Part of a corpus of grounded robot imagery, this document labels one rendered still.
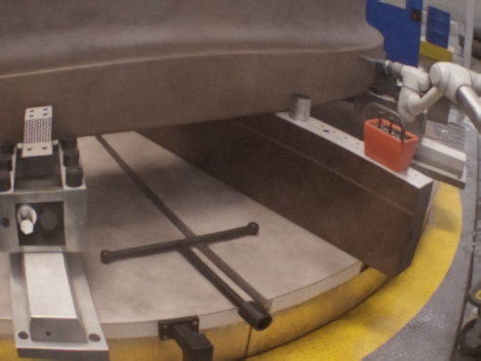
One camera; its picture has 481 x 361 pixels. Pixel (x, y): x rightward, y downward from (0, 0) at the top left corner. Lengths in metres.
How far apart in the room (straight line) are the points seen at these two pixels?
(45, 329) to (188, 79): 1.06
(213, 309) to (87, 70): 0.87
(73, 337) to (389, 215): 1.19
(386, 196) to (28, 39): 1.44
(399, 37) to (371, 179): 5.33
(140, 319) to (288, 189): 0.91
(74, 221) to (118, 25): 0.74
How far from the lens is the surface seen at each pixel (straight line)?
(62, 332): 1.50
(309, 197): 2.27
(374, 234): 2.11
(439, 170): 3.19
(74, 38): 1.98
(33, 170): 1.68
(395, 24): 7.28
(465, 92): 2.06
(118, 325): 1.71
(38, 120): 1.75
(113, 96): 1.93
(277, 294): 1.92
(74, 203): 1.65
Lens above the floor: 1.40
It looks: 25 degrees down
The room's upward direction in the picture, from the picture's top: 8 degrees clockwise
